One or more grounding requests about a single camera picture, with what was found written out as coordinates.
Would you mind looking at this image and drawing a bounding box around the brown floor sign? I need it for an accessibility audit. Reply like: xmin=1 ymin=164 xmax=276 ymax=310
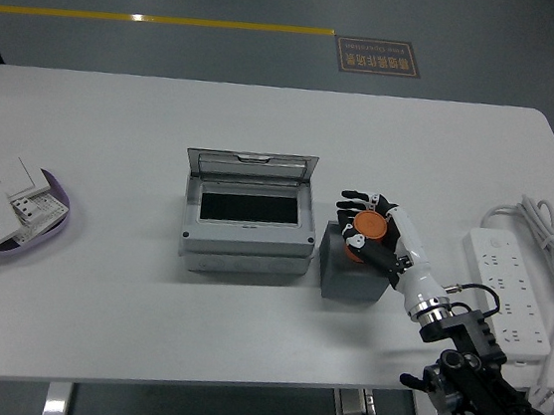
xmin=331 ymin=33 xmax=426 ymax=82

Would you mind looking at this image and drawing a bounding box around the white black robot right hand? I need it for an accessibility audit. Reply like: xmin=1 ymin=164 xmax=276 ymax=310
xmin=324 ymin=187 xmax=455 ymax=316

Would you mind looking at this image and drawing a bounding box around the yellow floor tape line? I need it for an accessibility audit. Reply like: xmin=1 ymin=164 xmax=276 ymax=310
xmin=0 ymin=0 xmax=336 ymax=53

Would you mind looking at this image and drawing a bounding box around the white power plug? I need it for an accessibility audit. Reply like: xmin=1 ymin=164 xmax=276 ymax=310
xmin=526 ymin=383 xmax=554 ymax=415

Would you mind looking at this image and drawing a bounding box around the purple tray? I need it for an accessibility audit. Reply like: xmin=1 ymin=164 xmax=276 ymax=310
xmin=0 ymin=163 xmax=76 ymax=273

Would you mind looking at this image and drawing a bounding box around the white perforated plate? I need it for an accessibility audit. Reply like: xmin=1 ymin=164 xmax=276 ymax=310
xmin=15 ymin=187 xmax=71 ymax=249

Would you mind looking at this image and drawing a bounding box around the white power strip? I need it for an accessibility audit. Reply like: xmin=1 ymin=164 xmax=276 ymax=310
xmin=448 ymin=224 xmax=554 ymax=370

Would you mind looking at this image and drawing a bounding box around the grey cube with round recess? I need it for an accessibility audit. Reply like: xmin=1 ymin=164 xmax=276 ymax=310
xmin=314 ymin=218 xmax=399 ymax=307

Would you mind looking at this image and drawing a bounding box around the white wall switch panel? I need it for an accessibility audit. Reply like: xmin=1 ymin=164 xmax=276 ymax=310
xmin=0 ymin=153 xmax=57 ymax=203

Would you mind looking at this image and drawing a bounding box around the grey box with clear flap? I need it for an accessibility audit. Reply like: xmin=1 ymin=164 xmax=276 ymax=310
xmin=172 ymin=140 xmax=326 ymax=287

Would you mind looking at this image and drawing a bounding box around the small white socket module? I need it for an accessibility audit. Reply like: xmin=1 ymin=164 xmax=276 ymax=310
xmin=8 ymin=194 xmax=42 ymax=225

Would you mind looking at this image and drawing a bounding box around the orange cylinder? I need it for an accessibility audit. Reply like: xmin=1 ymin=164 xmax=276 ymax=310
xmin=340 ymin=206 xmax=393 ymax=267

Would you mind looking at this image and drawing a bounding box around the white power cord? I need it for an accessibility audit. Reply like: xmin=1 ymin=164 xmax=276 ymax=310
xmin=460 ymin=189 xmax=554 ymax=400

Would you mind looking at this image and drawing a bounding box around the grey metal bracket under table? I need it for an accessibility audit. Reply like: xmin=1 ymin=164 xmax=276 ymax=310
xmin=331 ymin=383 xmax=380 ymax=415

